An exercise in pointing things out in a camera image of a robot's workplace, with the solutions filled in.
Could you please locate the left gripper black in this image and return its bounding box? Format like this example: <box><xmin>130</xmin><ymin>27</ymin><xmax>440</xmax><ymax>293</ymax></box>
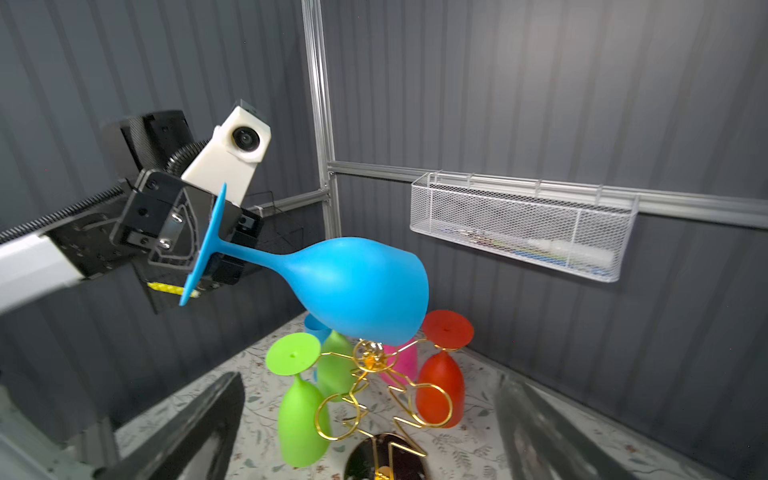
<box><xmin>110</xmin><ymin>169</ymin><xmax>263</xmax><ymax>285</ymax></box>

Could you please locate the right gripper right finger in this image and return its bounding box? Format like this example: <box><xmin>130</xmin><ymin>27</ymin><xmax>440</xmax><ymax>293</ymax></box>
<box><xmin>494</xmin><ymin>376</ymin><xmax>634</xmax><ymax>479</ymax></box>

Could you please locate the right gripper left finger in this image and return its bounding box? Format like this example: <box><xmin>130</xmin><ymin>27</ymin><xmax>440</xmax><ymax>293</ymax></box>
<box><xmin>95</xmin><ymin>372</ymin><xmax>245</xmax><ymax>479</ymax></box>

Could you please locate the blue wine glass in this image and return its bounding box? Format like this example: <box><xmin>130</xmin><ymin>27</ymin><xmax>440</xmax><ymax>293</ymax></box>
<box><xmin>179</xmin><ymin>185</ymin><xmax>429</xmax><ymax>346</ymax></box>
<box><xmin>304</xmin><ymin>313</ymin><xmax>331</xmax><ymax>346</ymax></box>

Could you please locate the blue wine glass front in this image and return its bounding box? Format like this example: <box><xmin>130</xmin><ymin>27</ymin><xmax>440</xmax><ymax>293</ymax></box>
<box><xmin>179</xmin><ymin>185</ymin><xmax>429</xmax><ymax>346</ymax></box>

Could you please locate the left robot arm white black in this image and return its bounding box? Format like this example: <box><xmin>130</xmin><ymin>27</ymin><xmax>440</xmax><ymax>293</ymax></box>
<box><xmin>1</xmin><ymin>101</ymin><xmax>272</xmax><ymax>312</ymax></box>

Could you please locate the green wine glass front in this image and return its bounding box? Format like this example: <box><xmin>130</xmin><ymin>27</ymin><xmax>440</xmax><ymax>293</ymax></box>
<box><xmin>265</xmin><ymin>332</ymin><xmax>330</xmax><ymax>468</ymax></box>

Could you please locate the green wine glass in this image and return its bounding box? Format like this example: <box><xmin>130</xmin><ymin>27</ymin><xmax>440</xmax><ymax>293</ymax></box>
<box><xmin>265</xmin><ymin>332</ymin><xmax>330</xmax><ymax>468</ymax></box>
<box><xmin>317</xmin><ymin>330</ymin><xmax>357</xmax><ymax>402</ymax></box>

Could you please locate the red wine glass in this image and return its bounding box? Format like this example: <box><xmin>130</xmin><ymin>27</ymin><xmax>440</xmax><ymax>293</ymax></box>
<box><xmin>416</xmin><ymin>310</ymin><xmax>474</xmax><ymax>429</ymax></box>

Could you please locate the green wine glass rear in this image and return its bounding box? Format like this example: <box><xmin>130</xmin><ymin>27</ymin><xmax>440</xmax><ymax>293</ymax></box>
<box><xmin>317</xmin><ymin>330</ymin><xmax>357</xmax><ymax>402</ymax></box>

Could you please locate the pink wine glass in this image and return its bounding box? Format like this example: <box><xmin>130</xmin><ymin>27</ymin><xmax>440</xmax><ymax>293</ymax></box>
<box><xmin>379</xmin><ymin>337</ymin><xmax>419</xmax><ymax>386</ymax></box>

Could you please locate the white marker in basket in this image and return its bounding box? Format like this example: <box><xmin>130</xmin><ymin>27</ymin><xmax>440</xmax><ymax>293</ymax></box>
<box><xmin>525</xmin><ymin>239</ymin><xmax>615</xmax><ymax>269</ymax></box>

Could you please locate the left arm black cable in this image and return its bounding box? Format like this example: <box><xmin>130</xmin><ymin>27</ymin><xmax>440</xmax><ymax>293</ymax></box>
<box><xmin>0</xmin><ymin>140</ymin><xmax>211</xmax><ymax>246</ymax></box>

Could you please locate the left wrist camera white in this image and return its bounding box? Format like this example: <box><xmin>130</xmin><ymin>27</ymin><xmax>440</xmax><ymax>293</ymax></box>
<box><xmin>181</xmin><ymin>99</ymin><xmax>272</xmax><ymax>206</ymax></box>

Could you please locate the gold wire glass rack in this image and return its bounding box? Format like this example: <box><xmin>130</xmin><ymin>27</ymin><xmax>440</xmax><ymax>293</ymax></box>
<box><xmin>315</xmin><ymin>338</ymin><xmax>452</xmax><ymax>479</ymax></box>

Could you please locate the white mesh wall basket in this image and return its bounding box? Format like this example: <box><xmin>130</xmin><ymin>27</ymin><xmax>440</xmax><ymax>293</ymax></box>
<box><xmin>410</xmin><ymin>172</ymin><xmax>638</xmax><ymax>283</ymax></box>

